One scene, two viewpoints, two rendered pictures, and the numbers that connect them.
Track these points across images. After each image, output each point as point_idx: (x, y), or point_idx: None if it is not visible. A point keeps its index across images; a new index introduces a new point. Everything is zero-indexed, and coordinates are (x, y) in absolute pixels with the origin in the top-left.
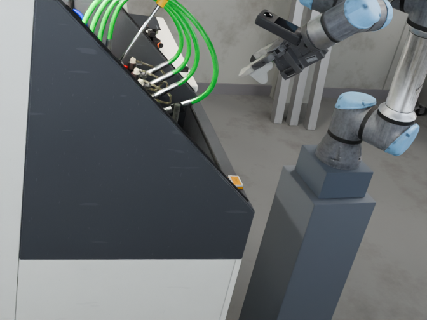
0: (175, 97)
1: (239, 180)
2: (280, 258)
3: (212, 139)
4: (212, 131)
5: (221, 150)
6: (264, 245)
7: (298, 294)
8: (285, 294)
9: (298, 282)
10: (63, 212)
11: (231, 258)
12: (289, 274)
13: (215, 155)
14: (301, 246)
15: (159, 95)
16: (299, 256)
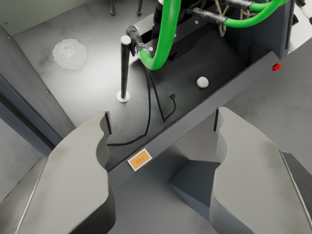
0: (263, 38)
1: (142, 163)
2: (205, 184)
3: (211, 102)
4: (228, 96)
5: (197, 119)
6: (217, 165)
7: (193, 201)
8: (187, 194)
9: (196, 202)
10: None
11: None
12: (194, 195)
13: (181, 118)
14: (205, 205)
15: (201, 16)
16: (201, 203)
